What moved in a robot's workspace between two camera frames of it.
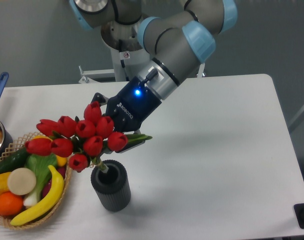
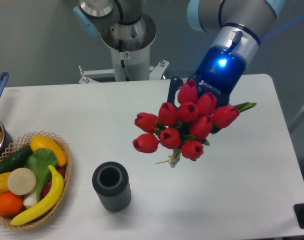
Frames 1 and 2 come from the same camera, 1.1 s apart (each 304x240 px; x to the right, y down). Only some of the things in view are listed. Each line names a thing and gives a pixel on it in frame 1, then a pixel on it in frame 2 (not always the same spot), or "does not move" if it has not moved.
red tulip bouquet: (81, 140) to (185, 129)
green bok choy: (40, 165) does not move
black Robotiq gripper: (132, 105) to (219, 73)
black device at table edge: (303, 214) does not move
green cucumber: (10, 161) does not move
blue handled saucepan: (1, 142) does not move
